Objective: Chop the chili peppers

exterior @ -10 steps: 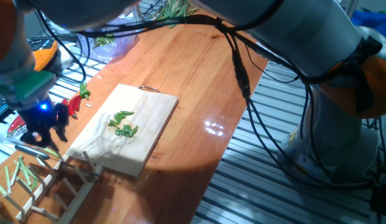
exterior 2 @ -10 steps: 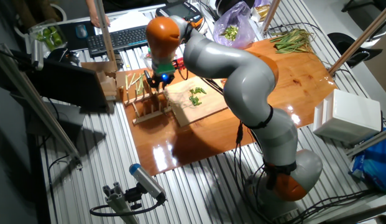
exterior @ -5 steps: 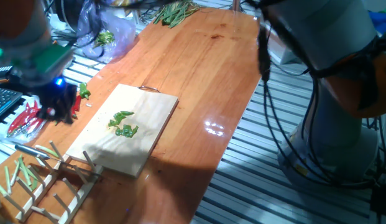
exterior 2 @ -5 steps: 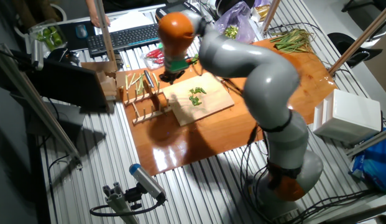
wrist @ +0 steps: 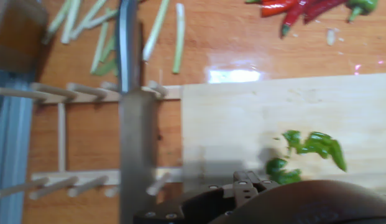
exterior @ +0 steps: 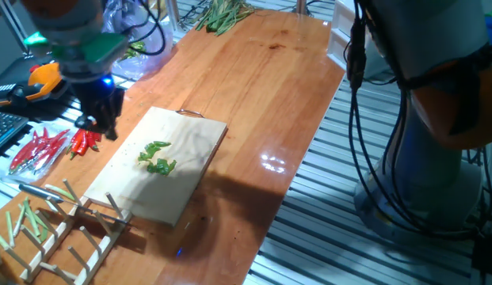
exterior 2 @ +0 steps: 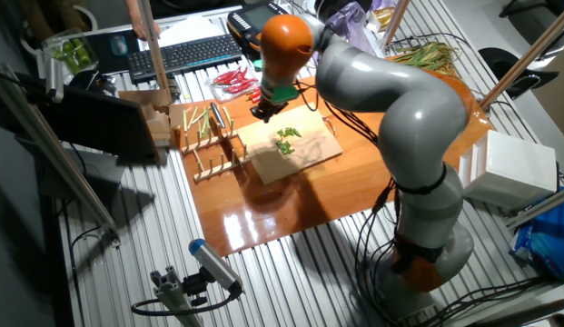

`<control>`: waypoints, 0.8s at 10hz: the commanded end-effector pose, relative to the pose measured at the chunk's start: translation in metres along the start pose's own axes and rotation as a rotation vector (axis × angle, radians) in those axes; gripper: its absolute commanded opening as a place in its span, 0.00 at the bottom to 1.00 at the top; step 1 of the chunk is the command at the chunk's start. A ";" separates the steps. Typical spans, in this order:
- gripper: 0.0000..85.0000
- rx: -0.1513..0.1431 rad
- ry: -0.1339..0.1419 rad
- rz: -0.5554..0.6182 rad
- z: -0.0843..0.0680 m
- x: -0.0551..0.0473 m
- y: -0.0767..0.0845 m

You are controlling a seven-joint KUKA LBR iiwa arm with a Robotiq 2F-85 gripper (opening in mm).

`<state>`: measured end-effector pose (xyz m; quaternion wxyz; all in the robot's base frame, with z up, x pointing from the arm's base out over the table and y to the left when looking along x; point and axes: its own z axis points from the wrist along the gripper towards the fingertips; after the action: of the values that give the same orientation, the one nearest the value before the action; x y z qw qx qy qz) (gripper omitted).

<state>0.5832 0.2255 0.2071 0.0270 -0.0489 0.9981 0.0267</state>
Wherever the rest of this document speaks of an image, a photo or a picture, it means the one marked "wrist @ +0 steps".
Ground wooden peg dish rack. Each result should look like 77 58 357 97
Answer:
0 80 185 200

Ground whole green chili pepper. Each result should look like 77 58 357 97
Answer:
346 0 380 23

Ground steel handled cleaver knife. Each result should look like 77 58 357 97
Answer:
117 0 159 224

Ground small white vegetable scrap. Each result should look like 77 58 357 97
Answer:
326 28 336 47

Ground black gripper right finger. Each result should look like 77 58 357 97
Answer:
257 179 281 191

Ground green chili pepper pieces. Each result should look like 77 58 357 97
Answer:
265 129 348 186

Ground wooden cutting board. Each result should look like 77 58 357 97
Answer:
180 73 386 197

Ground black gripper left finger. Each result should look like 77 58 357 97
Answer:
132 170 259 224

